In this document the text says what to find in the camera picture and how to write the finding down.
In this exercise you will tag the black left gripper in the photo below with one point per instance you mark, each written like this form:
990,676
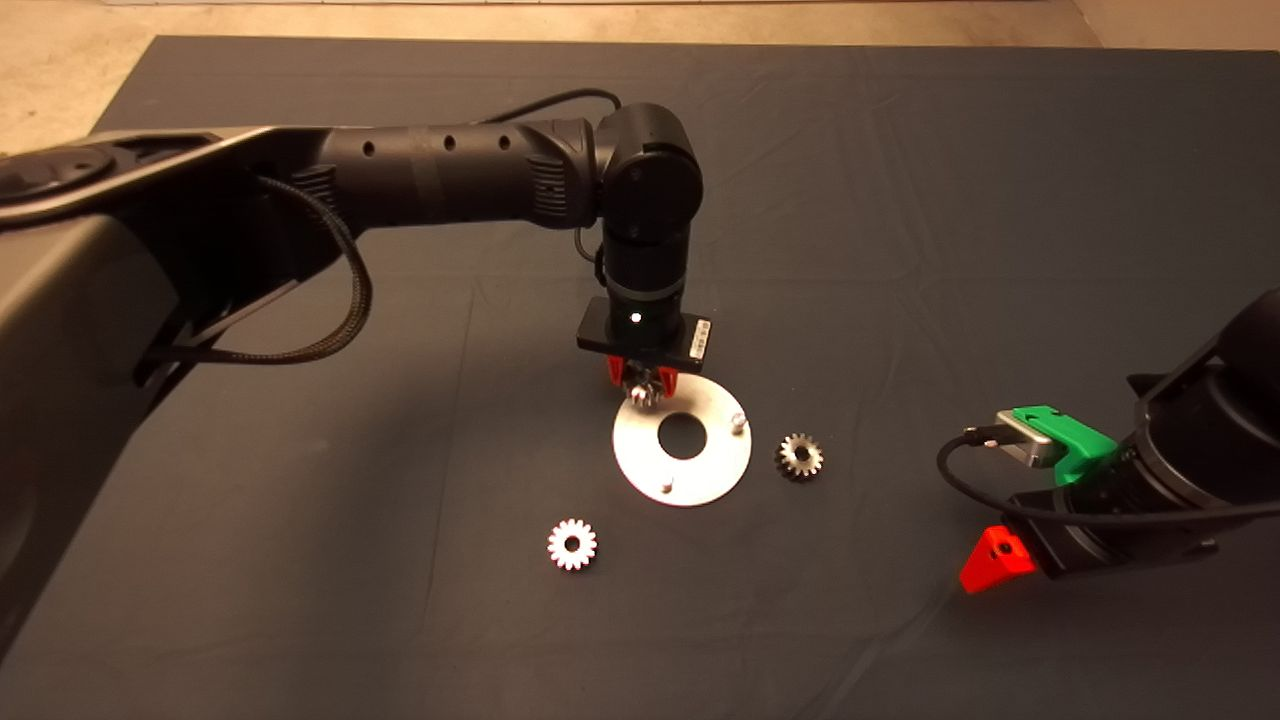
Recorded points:
645,335

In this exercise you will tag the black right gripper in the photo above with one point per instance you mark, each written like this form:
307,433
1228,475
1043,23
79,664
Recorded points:
1115,538

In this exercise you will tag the dark steel planetary gear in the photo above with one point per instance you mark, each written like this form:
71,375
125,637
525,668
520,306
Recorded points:
642,390
812,462

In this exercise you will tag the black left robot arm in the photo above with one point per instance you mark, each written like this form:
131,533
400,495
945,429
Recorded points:
450,170

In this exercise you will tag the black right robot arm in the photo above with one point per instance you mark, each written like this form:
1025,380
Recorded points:
1235,425

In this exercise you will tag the round metal carrier plate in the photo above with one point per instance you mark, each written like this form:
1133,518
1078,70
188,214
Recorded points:
640,455

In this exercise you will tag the bright steel planetary gear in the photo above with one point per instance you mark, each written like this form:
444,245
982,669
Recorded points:
586,550

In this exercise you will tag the dark grey table cloth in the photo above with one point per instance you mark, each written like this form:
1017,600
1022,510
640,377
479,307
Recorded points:
900,200

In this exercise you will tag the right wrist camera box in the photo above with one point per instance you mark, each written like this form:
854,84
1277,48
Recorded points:
1032,442

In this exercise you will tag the right green camera mount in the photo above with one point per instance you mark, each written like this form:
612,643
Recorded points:
1088,448

